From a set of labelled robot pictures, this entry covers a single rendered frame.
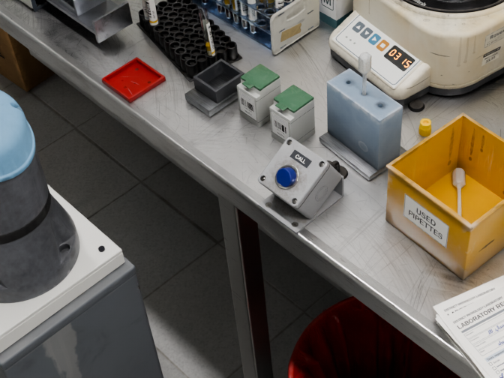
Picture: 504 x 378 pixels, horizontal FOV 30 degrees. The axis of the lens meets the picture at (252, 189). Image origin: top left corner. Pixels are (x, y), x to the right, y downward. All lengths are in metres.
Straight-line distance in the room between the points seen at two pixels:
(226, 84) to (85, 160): 1.29
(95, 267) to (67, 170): 1.43
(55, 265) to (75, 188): 1.40
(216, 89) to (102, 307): 0.35
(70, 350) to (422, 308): 0.43
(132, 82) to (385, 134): 0.41
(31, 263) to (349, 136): 0.44
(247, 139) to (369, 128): 0.19
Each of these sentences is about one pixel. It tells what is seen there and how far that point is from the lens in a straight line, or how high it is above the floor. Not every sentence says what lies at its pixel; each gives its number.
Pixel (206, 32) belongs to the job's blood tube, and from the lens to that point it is 1.38.
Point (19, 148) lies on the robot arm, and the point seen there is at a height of 1.10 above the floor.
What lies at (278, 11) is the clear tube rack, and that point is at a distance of 1.40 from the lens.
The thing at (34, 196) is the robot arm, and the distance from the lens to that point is 1.07.
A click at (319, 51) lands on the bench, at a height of 0.88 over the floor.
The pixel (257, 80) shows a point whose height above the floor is 0.94.
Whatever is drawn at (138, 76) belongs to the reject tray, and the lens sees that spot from 1.43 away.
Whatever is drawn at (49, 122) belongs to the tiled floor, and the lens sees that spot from 2.73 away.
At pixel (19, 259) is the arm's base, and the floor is 0.96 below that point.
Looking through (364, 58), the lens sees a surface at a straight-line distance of 1.17.
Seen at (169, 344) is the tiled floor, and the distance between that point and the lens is 2.16.
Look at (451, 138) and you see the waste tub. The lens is 1.20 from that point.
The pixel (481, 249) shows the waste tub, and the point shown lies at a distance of 1.13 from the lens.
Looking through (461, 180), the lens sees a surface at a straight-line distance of 1.22.
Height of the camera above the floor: 1.78
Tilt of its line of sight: 47 degrees down
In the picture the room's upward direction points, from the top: 6 degrees counter-clockwise
